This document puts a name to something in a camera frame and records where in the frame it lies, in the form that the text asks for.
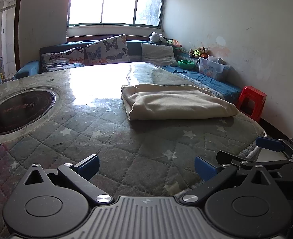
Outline cream long-sleeved shirt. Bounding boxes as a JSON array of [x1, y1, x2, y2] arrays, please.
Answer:
[[121, 83, 239, 121]]

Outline blue corner sofa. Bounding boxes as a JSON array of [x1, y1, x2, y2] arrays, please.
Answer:
[[12, 40, 243, 105]]

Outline dark wooden door frame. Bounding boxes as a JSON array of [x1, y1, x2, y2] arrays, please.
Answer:
[[0, 0, 25, 85]]

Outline panda plush toy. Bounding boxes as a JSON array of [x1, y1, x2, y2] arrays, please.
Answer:
[[149, 32, 168, 43]]

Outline green plastic bowl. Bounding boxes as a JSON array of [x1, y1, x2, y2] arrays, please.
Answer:
[[178, 60, 197, 70]]

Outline butterfly print pillow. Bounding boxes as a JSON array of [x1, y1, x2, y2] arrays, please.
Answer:
[[85, 34, 130, 66], [40, 47, 86, 73]]

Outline blue sofa throw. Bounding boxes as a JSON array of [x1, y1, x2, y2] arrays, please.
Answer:
[[161, 65, 243, 102]]

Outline large window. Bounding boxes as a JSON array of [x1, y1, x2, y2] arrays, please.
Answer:
[[67, 0, 166, 28]]

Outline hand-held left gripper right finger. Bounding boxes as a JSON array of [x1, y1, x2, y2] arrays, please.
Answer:
[[180, 156, 271, 203]]

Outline brown bear plush toy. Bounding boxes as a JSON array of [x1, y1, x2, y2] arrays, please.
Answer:
[[189, 47, 209, 59]]

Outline grey pillow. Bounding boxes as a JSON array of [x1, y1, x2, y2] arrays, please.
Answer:
[[141, 43, 179, 67]]

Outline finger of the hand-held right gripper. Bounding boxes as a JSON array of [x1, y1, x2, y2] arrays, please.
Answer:
[[256, 136, 293, 159], [216, 151, 293, 173]]

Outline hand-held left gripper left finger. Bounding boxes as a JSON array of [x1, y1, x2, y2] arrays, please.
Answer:
[[25, 154, 114, 205]]

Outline red plastic stool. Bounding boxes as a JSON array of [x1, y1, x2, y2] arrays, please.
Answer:
[[236, 86, 267, 123]]

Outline round black induction cooktop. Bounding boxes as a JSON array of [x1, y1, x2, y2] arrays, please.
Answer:
[[0, 87, 61, 140]]

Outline clear plastic storage box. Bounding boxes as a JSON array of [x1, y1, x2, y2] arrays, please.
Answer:
[[198, 55, 230, 80]]

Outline small white container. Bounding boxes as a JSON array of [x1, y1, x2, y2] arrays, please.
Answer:
[[207, 55, 223, 64]]

